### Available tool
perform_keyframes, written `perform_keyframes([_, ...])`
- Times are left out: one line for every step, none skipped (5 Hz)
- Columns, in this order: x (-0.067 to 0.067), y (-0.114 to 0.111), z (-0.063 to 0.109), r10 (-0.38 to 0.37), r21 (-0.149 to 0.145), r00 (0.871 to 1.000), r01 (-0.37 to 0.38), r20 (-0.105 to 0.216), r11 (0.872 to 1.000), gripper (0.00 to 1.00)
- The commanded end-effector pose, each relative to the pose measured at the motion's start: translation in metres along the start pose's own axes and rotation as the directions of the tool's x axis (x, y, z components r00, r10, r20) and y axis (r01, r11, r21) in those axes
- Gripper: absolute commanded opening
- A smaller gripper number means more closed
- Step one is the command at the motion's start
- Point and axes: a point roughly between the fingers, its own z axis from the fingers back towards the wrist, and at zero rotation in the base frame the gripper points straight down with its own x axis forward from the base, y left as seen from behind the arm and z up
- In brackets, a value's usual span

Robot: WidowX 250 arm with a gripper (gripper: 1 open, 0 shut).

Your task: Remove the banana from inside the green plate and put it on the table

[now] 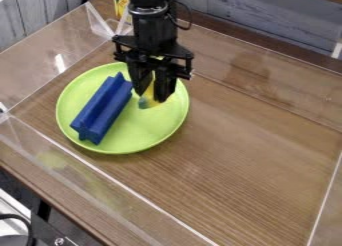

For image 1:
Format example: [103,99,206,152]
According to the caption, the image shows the yellow toy banana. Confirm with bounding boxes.
[138,84,161,109]

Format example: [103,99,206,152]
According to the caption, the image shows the black metal bracket with bolt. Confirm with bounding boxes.
[31,213,79,246]

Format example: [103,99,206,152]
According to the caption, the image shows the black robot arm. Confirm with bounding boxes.
[113,0,194,103]

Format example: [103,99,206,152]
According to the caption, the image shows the green round plate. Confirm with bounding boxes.
[55,62,190,154]

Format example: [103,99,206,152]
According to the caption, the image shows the black cable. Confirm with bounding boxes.
[0,213,39,246]

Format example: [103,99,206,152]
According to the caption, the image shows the clear acrylic tray walls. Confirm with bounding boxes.
[0,0,342,246]

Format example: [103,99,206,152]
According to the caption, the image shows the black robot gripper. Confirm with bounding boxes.
[113,4,194,103]

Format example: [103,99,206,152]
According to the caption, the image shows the yellow labelled tin can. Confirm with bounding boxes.
[114,0,132,20]

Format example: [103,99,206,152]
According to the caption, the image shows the blue star-shaped block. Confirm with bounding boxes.
[70,72,133,145]

